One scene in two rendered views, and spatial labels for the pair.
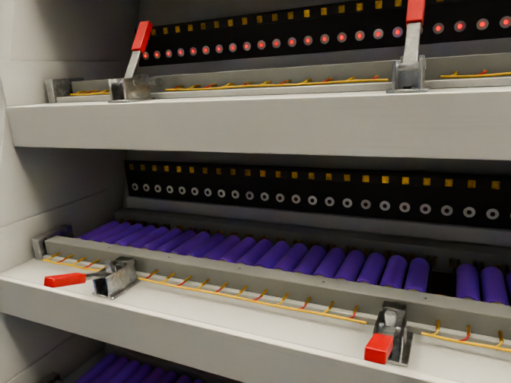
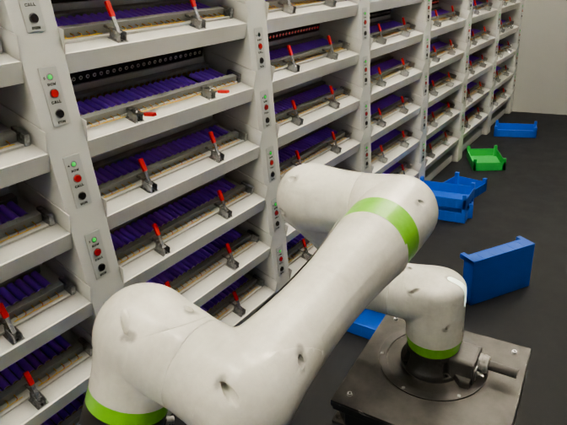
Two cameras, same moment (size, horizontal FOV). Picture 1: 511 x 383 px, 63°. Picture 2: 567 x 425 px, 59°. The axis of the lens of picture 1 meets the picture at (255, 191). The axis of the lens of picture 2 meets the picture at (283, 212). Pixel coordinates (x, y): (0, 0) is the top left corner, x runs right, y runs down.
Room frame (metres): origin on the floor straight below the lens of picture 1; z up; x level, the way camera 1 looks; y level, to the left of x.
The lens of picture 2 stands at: (-0.20, 1.27, 1.22)
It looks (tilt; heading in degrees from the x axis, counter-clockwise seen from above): 25 degrees down; 283
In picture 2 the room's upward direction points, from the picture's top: 5 degrees counter-clockwise
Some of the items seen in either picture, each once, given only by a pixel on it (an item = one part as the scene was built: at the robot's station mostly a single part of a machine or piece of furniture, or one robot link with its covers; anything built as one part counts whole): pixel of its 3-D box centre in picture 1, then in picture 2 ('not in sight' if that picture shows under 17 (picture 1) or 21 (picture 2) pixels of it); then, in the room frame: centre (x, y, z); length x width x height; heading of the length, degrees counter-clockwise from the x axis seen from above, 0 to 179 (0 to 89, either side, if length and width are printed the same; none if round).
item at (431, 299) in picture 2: not in sight; (429, 307); (-0.30, 0.28, 0.51); 0.16 x 0.13 x 0.19; 158
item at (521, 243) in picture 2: not in sight; (495, 270); (-0.63, -0.57, 0.10); 0.30 x 0.08 x 0.20; 32
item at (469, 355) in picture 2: not in sight; (456, 358); (-0.36, 0.31, 0.39); 0.26 x 0.15 x 0.06; 158
